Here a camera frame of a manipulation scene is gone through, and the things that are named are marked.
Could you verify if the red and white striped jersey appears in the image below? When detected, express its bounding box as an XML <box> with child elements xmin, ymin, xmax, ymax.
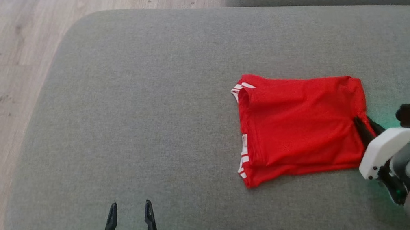
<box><xmin>223</xmin><ymin>56</ymin><xmax>378</xmax><ymax>190</ymax></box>

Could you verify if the grey fabric sofa ottoman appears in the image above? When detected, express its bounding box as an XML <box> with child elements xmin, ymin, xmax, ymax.
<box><xmin>0</xmin><ymin>0</ymin><xmax>410</xmax><ymax>230</ymax></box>

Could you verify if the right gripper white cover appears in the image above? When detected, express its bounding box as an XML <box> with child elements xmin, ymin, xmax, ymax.
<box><xmin>350</xmin><ymin>108</ymin><xmax>410</xmax><ymax>210</ymax></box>

